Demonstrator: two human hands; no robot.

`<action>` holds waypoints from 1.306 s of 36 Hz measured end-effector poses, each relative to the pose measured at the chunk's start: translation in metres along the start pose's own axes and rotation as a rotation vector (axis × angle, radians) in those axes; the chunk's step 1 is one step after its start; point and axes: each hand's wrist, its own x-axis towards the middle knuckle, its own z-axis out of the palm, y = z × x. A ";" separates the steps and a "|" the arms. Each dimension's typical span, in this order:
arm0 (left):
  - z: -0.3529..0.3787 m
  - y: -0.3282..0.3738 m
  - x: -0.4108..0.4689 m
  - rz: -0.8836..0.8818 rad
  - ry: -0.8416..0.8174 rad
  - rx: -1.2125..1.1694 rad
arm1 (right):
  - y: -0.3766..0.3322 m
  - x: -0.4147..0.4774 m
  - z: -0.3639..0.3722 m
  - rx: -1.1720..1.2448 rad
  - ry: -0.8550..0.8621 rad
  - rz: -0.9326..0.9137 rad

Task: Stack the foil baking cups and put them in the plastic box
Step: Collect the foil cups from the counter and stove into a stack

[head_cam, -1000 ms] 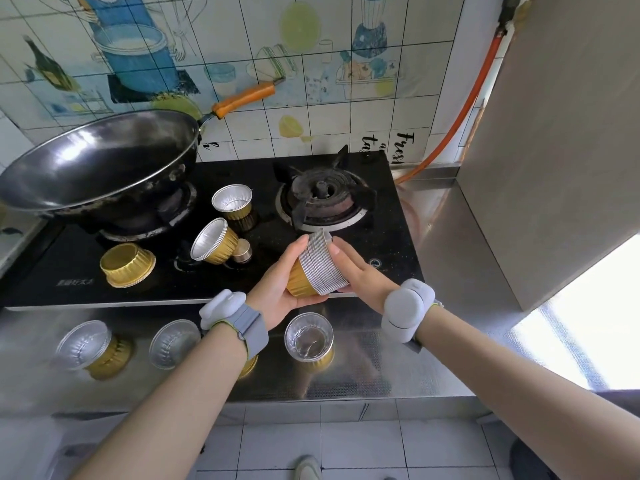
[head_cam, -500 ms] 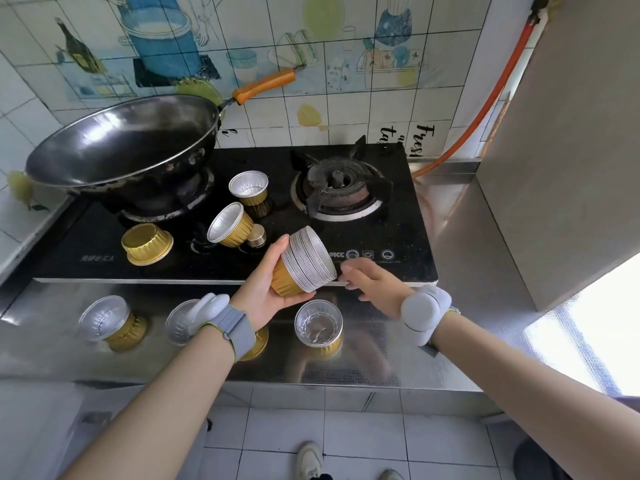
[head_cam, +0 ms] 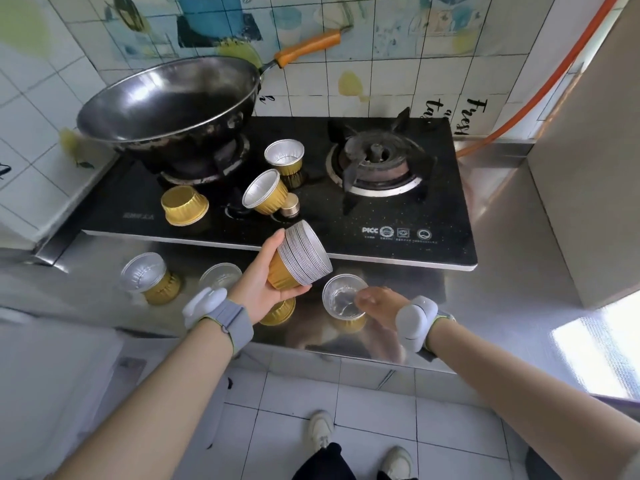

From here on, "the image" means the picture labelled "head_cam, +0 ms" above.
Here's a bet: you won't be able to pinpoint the person's left hand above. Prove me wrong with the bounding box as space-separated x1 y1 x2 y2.
227 228 313 327

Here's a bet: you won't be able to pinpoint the person's right hand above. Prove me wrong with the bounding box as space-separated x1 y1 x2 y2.
355 286 412 331

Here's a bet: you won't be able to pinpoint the stack of foil cups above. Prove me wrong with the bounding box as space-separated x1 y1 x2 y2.
266 219 334 291

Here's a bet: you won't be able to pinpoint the person's left forearm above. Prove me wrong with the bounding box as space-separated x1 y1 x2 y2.
49 318 235 480

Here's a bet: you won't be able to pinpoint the person's right forearm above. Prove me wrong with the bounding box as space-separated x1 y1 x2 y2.
425 319 640 480

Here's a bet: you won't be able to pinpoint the person's white left shoe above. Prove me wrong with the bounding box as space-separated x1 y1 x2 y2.
307 410 335 451

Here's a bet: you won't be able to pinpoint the person's white shoe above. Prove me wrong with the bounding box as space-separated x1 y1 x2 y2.
379 446 414 480
307 410 335 451

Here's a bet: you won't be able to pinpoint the person's white right shoe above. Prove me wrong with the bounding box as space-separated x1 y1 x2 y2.
379 446 414 480

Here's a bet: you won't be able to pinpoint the person's black trousers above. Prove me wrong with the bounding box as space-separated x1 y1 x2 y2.
291 442 357 480

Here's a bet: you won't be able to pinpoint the white right wrist tracker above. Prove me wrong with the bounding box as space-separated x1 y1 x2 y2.
395 295 457 363

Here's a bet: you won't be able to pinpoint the white wrist tracker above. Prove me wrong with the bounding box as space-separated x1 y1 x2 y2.
181 287 255 357
395 295 457 363

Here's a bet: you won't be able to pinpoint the white left wrist tracker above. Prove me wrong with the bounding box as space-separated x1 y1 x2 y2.
181 287 255 357

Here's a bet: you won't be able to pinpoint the black glass gas stove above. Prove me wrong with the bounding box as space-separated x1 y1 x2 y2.
79 116 479 272

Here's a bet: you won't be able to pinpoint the stove burner under wok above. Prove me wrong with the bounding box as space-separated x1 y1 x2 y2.
159 132 251 188

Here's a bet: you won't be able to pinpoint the uncovered black stove burner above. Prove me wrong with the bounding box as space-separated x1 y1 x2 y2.
325 107 439 215

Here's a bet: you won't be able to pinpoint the beige wooden cabinet panel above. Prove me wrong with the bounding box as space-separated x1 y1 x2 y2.
527 0 640 311

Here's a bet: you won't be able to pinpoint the steel wok with orange handle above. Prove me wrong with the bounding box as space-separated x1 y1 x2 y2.
75 28 353 161

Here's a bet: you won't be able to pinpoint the orange gas hose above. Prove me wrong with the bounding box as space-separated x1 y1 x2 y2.
455 0 623 159

